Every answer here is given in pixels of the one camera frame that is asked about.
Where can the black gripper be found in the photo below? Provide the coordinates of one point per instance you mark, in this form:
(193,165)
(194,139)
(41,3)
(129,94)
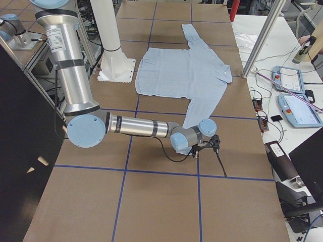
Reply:
(195,153)

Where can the light blue button shirt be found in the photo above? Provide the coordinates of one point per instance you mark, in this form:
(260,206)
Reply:
(197,74)

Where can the spare robot base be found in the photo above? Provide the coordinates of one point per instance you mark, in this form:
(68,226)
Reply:
(15,34)

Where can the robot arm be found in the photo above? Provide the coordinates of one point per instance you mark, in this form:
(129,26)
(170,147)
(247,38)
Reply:
(87,124)

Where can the orange circuit board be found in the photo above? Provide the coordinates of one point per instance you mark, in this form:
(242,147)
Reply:
(257,104)
(263,123)

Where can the small black device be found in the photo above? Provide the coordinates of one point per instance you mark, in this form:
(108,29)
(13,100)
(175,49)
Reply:
(276,118)

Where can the black roll with label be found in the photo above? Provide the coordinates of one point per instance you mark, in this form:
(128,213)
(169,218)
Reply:
(280,161)

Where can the lower teach pendant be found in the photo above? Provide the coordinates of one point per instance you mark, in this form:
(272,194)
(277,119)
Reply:
(297,112)

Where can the teach pendant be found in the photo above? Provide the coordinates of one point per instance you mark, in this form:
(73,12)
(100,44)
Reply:
(290,78)
(297,112)

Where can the black monitor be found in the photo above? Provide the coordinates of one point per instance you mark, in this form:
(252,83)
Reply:
(307,160)

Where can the clear plastic bag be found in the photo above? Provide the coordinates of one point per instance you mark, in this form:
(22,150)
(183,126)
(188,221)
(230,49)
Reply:
(245,42)

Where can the upper teach pendant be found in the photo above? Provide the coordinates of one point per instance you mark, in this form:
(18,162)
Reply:
(290,78)

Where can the reacher grabber stick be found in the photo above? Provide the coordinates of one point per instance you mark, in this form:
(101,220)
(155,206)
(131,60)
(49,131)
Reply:
(289,92)

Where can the red tube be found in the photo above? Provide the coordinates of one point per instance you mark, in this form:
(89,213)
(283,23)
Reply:
(234,9)

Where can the grey control box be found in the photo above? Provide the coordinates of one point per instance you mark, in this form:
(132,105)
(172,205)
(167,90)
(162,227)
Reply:
(44,66)

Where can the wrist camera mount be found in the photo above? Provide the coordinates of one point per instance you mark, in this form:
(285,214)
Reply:
(213,143)

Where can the white pedestal column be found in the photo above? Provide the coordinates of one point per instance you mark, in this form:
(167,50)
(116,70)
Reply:
(115,66)

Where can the aluminium frame post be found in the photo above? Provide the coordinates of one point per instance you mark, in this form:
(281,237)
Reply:
(265,31)

